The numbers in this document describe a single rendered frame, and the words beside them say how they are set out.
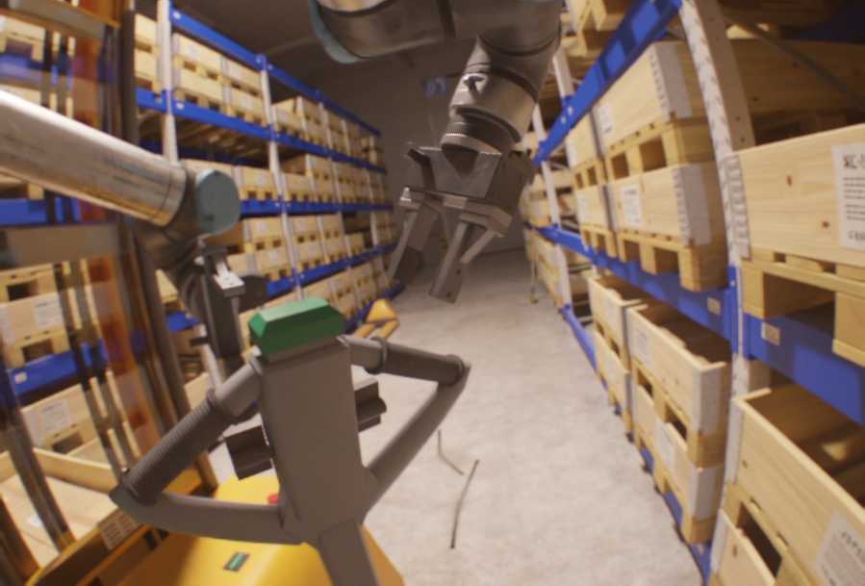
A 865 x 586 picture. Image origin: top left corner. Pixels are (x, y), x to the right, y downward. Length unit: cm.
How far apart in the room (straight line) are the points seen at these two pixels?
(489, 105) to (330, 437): 37
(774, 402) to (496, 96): 99
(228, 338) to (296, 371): 26
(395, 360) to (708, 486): 124
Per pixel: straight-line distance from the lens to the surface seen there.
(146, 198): 59
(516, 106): 47
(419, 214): 49
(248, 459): 45
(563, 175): 588
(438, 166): 48
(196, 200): 61
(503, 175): 43
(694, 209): 122
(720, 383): 136
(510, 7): 41
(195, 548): 108
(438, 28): 41
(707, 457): 147
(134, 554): 139
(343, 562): 59
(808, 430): 134
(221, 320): 63
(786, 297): 100
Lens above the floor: 147
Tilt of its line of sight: 5 degrees down
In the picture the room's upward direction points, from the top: 10 degrees counter-clockwise
